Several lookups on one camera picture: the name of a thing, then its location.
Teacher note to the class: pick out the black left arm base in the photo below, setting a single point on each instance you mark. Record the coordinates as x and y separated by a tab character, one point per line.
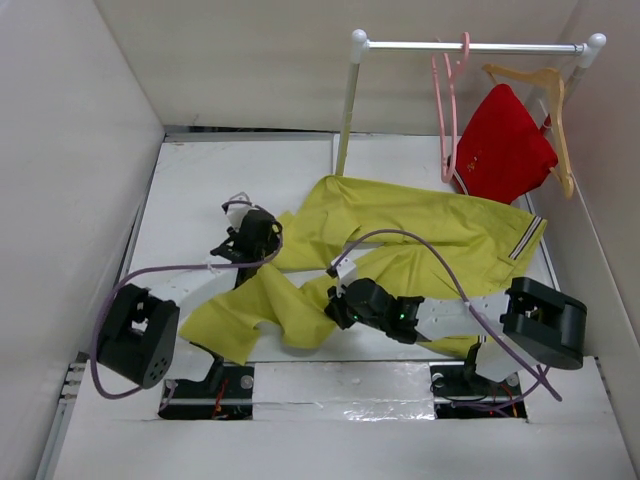
225	394

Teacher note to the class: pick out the white metal clothes rack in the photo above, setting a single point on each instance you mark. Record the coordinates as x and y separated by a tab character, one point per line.
585	52

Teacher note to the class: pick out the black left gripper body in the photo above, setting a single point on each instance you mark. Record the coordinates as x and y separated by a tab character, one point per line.
267	249

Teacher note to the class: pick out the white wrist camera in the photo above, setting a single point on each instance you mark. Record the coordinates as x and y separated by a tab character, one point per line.
236	208
344	271

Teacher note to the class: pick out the pink plastic hanger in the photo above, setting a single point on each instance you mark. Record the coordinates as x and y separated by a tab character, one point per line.
446	106

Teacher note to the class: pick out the red folded shorts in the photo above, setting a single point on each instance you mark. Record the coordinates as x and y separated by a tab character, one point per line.
502	155

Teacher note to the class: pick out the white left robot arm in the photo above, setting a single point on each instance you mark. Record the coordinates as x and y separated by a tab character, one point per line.
135	346

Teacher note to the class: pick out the yellow-green trousers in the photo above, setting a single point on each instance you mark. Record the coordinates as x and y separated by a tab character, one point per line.
424	243

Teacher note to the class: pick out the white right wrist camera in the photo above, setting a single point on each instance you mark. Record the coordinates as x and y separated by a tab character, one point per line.
344	271

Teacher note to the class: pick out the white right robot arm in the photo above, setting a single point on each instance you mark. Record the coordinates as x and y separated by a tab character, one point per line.
528	324

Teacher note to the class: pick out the wooden hanger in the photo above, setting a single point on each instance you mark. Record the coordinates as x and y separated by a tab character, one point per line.
552	83

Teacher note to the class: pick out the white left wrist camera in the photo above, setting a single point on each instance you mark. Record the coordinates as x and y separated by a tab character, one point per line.
236	208

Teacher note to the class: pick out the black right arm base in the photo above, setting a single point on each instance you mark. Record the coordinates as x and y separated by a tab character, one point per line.
460	396

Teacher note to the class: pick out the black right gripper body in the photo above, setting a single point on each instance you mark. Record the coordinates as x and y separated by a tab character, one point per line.
347	315

